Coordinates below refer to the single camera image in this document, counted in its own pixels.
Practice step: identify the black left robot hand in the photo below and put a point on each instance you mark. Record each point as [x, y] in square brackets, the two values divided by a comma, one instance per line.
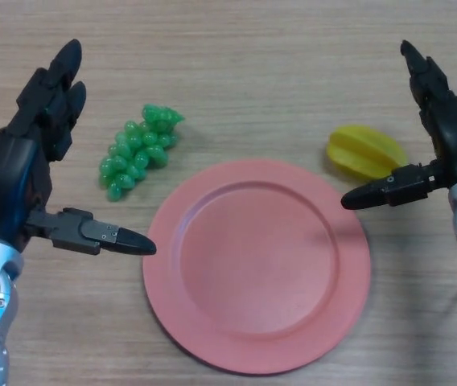
[15, 177]

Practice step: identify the yellow starfruit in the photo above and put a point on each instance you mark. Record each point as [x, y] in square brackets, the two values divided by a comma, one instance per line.
[361, 150]

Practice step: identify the green grape bunch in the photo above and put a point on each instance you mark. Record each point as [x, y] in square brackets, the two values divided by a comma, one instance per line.
[140, 150]

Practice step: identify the pink round plate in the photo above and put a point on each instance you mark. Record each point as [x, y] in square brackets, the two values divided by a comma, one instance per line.
[256, 265]

